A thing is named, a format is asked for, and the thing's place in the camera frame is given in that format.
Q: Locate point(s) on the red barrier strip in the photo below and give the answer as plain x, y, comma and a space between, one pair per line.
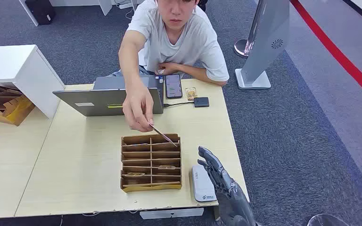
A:
337, 54

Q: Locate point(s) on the white card reader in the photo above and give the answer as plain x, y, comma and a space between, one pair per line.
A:
201, 184

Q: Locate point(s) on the person's left forearm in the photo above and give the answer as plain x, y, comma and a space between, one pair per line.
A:
199, 74

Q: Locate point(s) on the white furniture panel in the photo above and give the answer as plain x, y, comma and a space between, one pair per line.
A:
74, 2

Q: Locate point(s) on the white shelf box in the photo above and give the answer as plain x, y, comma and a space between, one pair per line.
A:
9, 62

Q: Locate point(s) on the black chair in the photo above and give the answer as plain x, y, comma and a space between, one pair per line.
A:
203, 4

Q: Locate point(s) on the clear plastic dome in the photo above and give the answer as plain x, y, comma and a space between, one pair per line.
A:
327, 221

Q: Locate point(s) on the small black hub box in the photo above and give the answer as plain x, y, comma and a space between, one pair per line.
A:
201, 102

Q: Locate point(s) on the chrome stanchion post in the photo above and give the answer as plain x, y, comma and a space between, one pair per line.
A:
242, 48

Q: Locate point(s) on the person's left hand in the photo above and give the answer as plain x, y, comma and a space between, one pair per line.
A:
167, 68

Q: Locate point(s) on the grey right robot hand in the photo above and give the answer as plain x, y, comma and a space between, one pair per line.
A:
229, 193

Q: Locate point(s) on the person's right hand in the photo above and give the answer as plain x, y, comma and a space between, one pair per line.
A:
137, 107

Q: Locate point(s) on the wooden card organizer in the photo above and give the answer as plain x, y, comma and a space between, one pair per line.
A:
151, 187

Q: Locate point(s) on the cardboard divider box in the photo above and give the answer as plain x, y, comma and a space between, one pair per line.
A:
9, 107

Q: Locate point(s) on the grey kiosk stand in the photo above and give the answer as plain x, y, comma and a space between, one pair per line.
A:
268, 34

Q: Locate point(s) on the white metal bracket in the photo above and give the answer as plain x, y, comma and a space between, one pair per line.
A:
171, 213

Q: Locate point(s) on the person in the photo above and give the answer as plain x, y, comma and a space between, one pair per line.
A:
181, 40

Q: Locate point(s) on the black smartphone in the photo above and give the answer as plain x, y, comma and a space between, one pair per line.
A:
173, 86

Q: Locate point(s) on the grey laptop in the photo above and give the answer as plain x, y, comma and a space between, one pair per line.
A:
90, 103

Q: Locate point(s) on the ID card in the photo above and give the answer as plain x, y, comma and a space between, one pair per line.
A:
163, 135

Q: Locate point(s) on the person's right forearm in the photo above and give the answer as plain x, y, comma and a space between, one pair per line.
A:
131, 65

